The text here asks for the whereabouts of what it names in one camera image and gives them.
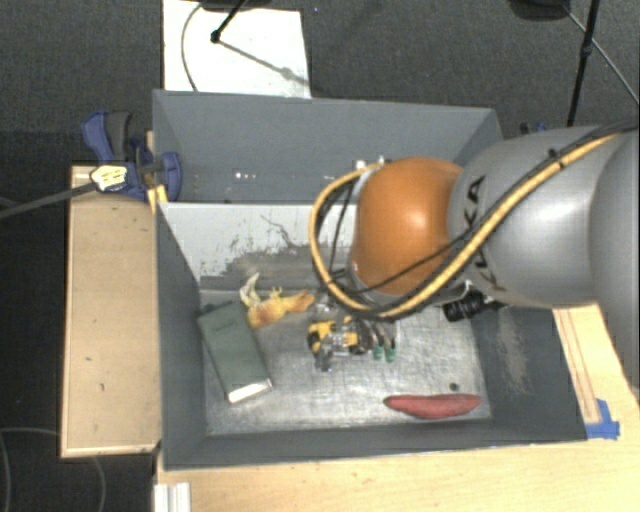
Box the yellow and black toy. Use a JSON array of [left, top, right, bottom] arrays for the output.
[[305, 321, 359, 354]]

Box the grey metal bin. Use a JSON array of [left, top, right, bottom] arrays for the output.
[[151, 88, 589, 472]]

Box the pale wood board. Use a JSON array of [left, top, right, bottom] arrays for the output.
[[60, 165, 164, 459]]

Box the red-brown sweet potato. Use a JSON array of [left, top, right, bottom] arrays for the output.
[[382, 393, 484, 420]]

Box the black cylinder on white bracket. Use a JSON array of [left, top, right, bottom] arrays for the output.
[[441, 280, 485, 324]]

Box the dark green flat block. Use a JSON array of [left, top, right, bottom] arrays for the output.
[[195, 299, 274, 404]]

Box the yellow toy animal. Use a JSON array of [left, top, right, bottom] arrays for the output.
[[238, 272, 317, 330]]

